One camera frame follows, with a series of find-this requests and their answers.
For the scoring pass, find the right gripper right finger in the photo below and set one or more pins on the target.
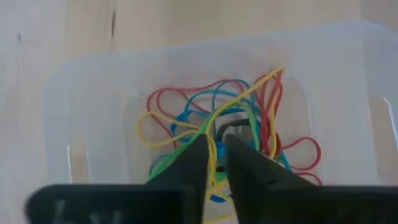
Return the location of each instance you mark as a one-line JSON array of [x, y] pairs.
[[295, 205]]

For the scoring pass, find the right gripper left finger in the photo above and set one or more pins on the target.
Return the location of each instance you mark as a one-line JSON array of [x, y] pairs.
[[124, 205]]

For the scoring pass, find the green rubber band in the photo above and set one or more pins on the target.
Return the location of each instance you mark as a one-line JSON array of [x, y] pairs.
[[174, 157]]

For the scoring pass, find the black wide rubber band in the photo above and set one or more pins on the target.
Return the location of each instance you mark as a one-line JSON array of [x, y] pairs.
[[236, 122]]

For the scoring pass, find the blue rubber band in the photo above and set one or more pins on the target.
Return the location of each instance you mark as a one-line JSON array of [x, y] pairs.
[[178, 118]]

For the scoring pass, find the clear plastic bin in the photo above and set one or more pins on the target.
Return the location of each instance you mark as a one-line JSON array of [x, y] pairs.
[[93, 124]]

